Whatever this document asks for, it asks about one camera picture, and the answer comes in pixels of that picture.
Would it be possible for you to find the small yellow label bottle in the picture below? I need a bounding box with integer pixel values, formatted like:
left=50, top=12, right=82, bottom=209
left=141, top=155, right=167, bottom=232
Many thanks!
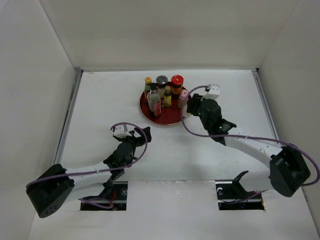
left=163, top=86, right=172, bottom=108

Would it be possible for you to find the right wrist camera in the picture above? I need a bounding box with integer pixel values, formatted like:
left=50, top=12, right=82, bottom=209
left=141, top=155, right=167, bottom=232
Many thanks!
left=204, top=83, right=221, bottom=100

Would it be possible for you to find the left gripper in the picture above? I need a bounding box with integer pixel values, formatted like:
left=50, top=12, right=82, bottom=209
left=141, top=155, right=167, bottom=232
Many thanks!
left=117, top=126, right=151, bottom=153

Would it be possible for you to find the red chili sauce bottle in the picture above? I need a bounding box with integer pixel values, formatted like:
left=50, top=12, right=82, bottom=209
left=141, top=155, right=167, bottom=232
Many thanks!
left=144, top=76, right=152, bottom=102

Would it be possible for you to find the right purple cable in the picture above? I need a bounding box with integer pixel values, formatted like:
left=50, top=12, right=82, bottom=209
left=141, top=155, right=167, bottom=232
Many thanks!
left=181, top=85, right=320, bottom=187

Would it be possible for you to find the red round lacquer tray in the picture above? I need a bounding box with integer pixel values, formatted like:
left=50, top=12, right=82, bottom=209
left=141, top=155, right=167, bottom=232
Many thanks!
left=139, top=92, right=182, bottom=126

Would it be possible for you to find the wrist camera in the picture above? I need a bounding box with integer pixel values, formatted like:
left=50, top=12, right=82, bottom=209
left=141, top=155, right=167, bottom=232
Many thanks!
left=204, top=83, right=221, bottom=100
left=111, top=124, right=131, bottom=139

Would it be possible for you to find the silver cap pepper shaker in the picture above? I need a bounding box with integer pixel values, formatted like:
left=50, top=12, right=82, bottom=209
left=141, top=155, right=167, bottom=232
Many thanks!
left=156, top=75, right=168, bottom=99

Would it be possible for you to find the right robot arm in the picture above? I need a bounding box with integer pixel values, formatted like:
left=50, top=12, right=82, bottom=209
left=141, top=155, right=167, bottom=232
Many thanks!
left=186, top=93, right=311, bottom=198

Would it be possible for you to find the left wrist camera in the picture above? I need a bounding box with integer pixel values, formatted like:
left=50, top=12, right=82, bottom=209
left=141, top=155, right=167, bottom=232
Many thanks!
left=111, top=124, right=131, bottom=139

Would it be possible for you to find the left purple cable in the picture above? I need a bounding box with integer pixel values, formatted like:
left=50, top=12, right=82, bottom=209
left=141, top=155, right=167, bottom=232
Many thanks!
left=25, top=121, right=149, bottom=210

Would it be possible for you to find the red lid sauce jar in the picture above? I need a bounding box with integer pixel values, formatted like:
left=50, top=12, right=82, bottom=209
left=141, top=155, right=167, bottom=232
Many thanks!
left=171, top=75, right=184, bottom=95

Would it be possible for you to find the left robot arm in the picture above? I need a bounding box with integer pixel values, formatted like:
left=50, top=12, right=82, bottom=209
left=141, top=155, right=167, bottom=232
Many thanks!
left=26, top=122, right=152, bottom=219

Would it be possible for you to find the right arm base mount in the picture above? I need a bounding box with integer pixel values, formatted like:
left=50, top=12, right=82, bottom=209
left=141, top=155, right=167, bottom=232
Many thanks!
left=215, top=171, right=265, bottom=211

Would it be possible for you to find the dark soy sauce bottle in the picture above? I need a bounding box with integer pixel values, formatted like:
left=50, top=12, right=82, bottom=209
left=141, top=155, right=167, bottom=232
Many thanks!
left=147, top=82, right=161, bottom=118

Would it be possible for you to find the purple cable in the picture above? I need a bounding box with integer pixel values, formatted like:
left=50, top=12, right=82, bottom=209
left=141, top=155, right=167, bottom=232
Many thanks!
left=25, top=121, right=149, bottom=210
left=181, top=85, right=320, bottom=187

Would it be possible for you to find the pink cap spice shaker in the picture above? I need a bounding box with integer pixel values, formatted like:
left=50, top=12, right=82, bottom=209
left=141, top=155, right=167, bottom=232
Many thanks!
left=177, top=89, right=189, bottom=109

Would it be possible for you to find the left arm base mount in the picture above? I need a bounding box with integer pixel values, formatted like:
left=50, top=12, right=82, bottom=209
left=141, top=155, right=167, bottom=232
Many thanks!
left=80, top=170, right=128, bottom=211

